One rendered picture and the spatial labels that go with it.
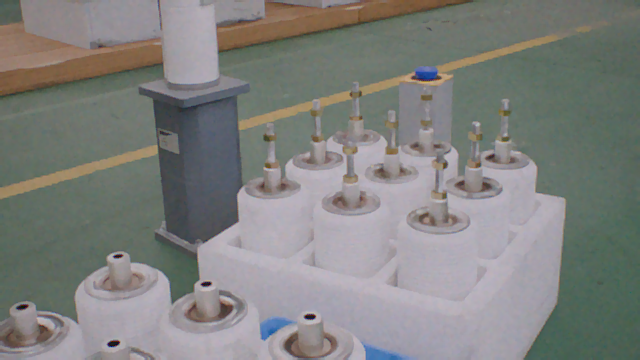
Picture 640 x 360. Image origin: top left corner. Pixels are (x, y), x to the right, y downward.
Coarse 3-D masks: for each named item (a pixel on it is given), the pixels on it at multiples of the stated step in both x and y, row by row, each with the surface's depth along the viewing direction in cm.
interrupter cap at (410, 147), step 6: (402, 144) 120; (408, 144) 120; (414, 144) 120; (438, 144) 120; (444, 144) 120; (402, 150) 118; (408, 150) 118; (414, 150) 118; (444, 150) 118; (450, 150) 118; (414, 156) 116; (420, 156) 116; (426, 156) 115; (432, 156) 115
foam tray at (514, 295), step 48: (528, 240) 105; (240, 288) 104; (288, 288) 100; (336, 288) 96; (384, 288) 94; (480, 288) 93; (528, 288) 106; (384, 336) 94; (432, 336) 91; (480, 336) 90; (528, 336) 111
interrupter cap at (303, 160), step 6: (294, 156) 116; (300, 156) 117; (306, 156) 117; (330, 156) 116; (336, 156) 116; (342, 156) 116; (294, 162) 114; (300, 162) 114; (306, 162) 115; (330, 162) 114; (336, 162) 114; (342, 162) 114; (306, 168) 112; (312, 168) 112; (318, 168) 112; (324, 168) 112; (330, 168) 112
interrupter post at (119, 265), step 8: (112, 256) 81; (120, 256) 82; (128, 256) 81; (112, 264) 80; (120, 264) 80; (128, 264) 81; (112, 272) 81; (120, 272) 81; (128, 272) 81; (112, 280) 81; (120, 280) 81; (128, 280) 82
